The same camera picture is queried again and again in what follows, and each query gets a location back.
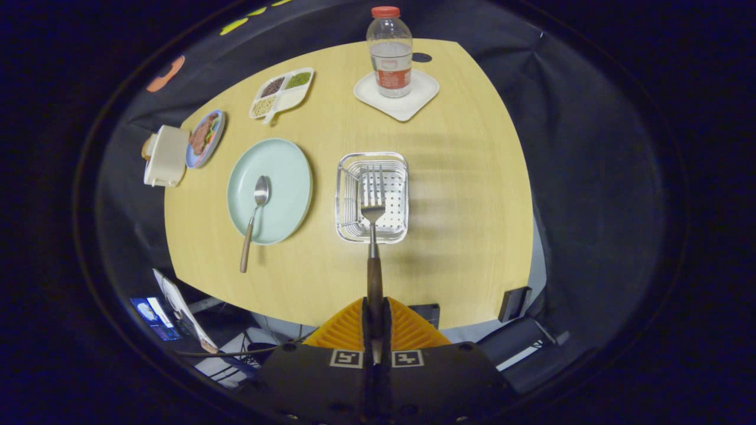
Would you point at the white square coaster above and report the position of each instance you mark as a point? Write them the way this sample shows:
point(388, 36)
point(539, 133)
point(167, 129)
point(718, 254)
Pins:
point(410, 107)

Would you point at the white board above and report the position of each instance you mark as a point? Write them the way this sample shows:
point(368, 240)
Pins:
point(183, 313)

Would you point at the green beans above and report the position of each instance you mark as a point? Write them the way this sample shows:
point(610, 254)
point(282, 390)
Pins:
point(299, 79)

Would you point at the laptop screen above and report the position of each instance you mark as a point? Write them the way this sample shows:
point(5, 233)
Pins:
point(155, 313)

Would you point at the toasted bread slice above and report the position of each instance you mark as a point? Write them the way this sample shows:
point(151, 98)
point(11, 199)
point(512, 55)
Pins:
point(147, 147)

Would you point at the meat and vegetable food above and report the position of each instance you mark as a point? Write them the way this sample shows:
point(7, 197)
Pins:
point(202, 134)

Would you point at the clear bottle with red cap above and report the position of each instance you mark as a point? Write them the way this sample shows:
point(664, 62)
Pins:
point(390, 59)

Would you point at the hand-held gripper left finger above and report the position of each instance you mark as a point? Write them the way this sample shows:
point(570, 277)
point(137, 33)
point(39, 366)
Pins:
point(319, 378)

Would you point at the yellow beans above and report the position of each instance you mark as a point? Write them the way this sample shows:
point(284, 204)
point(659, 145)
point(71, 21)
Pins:
point(263, 105)

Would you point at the dark red beans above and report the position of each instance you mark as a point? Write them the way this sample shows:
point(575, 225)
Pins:
point(273, 87)

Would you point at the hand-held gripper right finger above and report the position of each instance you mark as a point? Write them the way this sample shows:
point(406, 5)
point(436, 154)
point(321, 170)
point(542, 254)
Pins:
point(437, 378)

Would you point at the blue plate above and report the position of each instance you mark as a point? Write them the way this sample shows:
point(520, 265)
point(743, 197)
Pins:
point(215, 144)

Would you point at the white divided dish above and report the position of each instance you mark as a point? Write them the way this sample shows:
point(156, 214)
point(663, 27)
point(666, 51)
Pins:
point(290, 100)

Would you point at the black box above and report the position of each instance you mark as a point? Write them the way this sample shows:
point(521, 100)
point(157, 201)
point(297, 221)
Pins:
point(426, 314)
point(514, 302)

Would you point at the small black disc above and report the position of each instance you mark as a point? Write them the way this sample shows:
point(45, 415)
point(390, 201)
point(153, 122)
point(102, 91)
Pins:
point(422, 57)

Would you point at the cream toaster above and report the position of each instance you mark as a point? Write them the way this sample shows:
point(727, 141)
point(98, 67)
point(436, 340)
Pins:
point(168, 153)

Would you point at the light green plate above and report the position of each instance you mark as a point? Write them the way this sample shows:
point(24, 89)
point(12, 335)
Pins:
point(286, 177)

